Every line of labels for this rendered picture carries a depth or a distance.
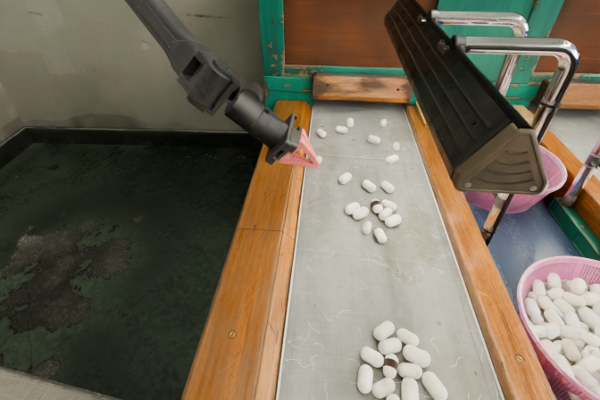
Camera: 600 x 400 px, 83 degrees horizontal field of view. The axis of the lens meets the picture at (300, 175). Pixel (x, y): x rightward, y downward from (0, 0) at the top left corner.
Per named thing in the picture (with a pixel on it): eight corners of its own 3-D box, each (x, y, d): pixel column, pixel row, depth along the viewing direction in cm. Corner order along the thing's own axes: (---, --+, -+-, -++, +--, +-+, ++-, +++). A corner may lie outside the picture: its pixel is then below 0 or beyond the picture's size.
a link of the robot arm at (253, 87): (183, 98, 58) (212, 60, 55) (198, 81, 68) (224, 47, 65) (239, 141, 63) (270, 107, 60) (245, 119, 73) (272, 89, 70)
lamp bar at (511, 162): (454, 193, 32) (478, 125, 28) (382, 23, 81) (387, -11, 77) (542, 197, 32) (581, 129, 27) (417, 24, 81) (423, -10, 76)
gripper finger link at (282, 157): (330, 142, 70) (295, 114, 66) (329, 162, 64) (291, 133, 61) (308, 162, 73) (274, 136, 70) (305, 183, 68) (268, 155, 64)
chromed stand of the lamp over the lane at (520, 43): (390, 263, 70) (447, 39, 43) (380, 199, 86) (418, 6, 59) (486, 270, 69) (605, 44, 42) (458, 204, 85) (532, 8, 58)
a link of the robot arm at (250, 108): (216, 115, 59) (236, 90, 57) (223, 103, 65) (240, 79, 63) (249, 138, 61) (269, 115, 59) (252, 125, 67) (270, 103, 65)
